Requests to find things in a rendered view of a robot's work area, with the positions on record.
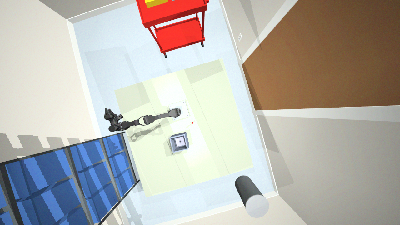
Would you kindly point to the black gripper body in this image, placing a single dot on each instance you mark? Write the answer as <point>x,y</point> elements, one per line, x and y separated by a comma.
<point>111,119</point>

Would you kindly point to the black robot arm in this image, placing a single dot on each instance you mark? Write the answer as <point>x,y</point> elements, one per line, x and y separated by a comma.
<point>121,126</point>

